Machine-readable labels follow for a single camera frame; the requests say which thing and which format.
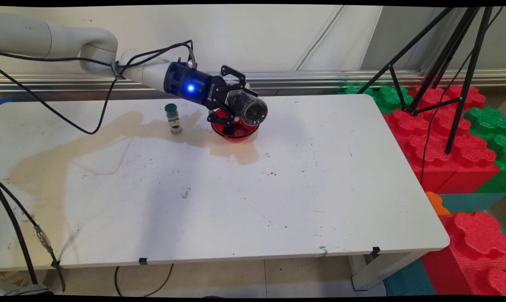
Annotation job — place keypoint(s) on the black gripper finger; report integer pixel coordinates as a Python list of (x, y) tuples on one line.
[(225, 116), (235, 77)]

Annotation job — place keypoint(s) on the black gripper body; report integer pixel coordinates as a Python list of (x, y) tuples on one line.
[(194, 86)]

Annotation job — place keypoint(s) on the clear jar with black grains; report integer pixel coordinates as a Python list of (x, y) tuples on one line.
[(252, 111)]

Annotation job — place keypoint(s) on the black grains heap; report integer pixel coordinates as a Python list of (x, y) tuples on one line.
[(232, 131)]

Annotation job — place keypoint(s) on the red bowl with black rim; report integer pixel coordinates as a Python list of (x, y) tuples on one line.
[(248, 133)]

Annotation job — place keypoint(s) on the spice bottle with green cap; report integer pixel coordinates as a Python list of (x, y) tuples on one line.
[(174, 121)]

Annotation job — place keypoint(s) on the green foam block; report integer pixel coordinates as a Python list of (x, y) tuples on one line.
[(494, 126), (387, 98)]

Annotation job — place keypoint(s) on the black tape strip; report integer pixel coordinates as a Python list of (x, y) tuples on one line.
[(56, 264), (143, 261), (375, 252)]

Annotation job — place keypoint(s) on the small blue object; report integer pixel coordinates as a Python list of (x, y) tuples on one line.
[(4, 101)]

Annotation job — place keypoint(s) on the white table leg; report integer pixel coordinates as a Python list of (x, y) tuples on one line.
[(378, 270)]

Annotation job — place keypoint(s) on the red foam block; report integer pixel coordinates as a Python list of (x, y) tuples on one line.
[(445, 155), (475, 251)]

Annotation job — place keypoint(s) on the orange foam piece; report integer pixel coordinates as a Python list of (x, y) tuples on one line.
[(436, 203)]

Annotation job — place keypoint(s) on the black tripod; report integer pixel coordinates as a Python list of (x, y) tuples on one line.
[(466, 84)]

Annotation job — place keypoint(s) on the teal foam mat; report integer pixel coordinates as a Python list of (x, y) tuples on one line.
[(410, 279), (470, 202)]

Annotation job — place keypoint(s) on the grey device under table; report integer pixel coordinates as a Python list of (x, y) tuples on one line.
[(26, 290)]

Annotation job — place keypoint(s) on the aluminium rail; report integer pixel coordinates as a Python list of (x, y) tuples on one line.
[(320, 79)]

